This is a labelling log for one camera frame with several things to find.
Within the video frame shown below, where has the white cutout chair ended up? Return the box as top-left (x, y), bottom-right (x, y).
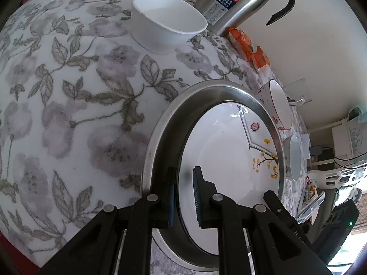
top-left (307, 166), bottom-right (367, 190)

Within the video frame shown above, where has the white patterned bag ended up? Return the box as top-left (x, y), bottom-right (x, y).
top-left (351, 120), bottom-right (367, 153)

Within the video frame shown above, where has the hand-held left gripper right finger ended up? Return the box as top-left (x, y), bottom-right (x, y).
top-left (193, 166), bottom-right (334, 275)

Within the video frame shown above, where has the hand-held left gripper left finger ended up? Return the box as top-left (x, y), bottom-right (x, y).
top-left (37, 166), bottom-right (176, 275)

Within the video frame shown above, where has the stainless steel thermos jug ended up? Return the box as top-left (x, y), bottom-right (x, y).
top-left (193, 0), bottom-right (296, 36)

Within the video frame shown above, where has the grey floral tablecloth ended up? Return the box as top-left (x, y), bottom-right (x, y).
top-left (0, 0), bottom-right (316, 275)

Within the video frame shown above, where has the clear glass mug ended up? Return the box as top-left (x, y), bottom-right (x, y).
top-left (282, 77), bottom-right (313, 107)

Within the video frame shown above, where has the white shelf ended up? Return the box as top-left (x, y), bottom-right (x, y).
top-left (308, 117), bottom-right (367, 161)

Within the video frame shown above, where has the small white bowl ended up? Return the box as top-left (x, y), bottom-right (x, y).
top-left (131, 0), bottom-right (208, 54)

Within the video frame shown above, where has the white plate yellow flower branch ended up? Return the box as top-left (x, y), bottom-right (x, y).
top-left (176, 102), bottom-right (281, 257)

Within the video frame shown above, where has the white power strip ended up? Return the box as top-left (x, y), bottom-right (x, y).
top-left (301, 133), bottom-right (311, 161)

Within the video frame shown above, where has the stainless steel plate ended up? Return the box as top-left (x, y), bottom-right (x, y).
top-left (141, 80), bottom-right (286, 271)

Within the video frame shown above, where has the light blue bowl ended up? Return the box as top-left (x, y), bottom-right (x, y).
top-left (282, 135), bottom-right (303, 182)

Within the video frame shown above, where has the smartphone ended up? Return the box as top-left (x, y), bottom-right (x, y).
top-left (297, 192), bottom-right (326, 224)

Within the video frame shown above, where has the strawberry print bowl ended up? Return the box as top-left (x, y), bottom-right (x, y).
top-left (255, 80), bottom-right (293, 131)

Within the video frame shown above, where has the orange snack packet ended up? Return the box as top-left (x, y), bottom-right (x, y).
top-left (228, 27), bottom-right (254, 61)
top-left (249, 46), bottom-right (271, 75)

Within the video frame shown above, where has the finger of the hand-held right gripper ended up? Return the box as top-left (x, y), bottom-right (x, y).
top-left (263, 190), bottom-right (296, 227)

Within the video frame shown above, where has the black cable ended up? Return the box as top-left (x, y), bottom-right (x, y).
top-left (321, 149), bottom-right (367, 170)

